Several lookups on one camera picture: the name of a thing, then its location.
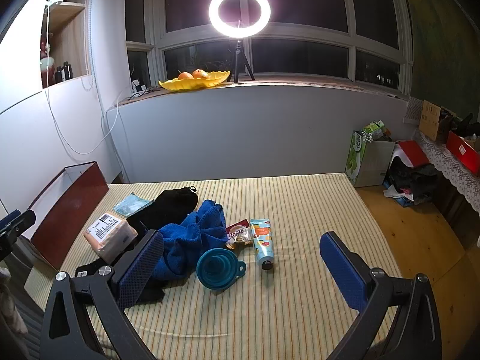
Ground orange labelled soft package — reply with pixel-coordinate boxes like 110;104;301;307
83;212;137;263

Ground blue packaged face mask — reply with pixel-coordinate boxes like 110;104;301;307
113;193;152;218

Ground black velvet pouch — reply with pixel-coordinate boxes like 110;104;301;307
127;186;199;234

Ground teal collapsible funnel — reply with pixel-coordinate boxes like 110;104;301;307
196;248;247;291

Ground blue towel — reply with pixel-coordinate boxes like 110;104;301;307
151;200;227;282

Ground red white snack packet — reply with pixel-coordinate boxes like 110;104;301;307
225;219;252;250

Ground light blue cream tube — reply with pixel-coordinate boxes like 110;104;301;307
250;219;274;271

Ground dark red storage box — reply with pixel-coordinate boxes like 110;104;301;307
21;162;108;271

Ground striped yellow mat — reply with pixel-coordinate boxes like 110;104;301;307
23;172;404;360

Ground black bottles on shelf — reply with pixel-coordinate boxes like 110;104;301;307
54;61;74;84

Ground red white vase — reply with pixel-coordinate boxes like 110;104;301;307
40;35;55;88

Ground pile of clothes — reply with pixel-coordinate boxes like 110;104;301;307
383;141;450;207

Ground white power adapter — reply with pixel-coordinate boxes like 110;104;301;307
131;79;147;95

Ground white lace cloth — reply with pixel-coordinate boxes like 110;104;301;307
403;96;480;215

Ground red box on bench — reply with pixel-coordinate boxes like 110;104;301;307
446;132;480;176

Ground green white cardboard box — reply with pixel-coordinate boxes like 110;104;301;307
345;120;395;188

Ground yellow leaf-shaped fruit tray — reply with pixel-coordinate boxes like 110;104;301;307
159;71;231;92

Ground orange fruit left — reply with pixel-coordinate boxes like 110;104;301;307
178;72;193;80

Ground orange fruit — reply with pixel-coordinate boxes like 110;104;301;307
178;72;193;80
191;69;209;79

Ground brown cardboard box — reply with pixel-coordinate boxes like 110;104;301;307
419;100;456;144

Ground orange fruit right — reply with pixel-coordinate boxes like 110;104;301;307
191;69;209;79

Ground black tripod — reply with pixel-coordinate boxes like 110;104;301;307
227;40;256;83

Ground wooden wall shelf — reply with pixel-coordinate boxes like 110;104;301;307
41;0;89;78

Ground white hanging cable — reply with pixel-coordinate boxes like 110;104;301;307
44;0;123;156

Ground white ring light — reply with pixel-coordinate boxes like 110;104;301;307
208;0;272;39

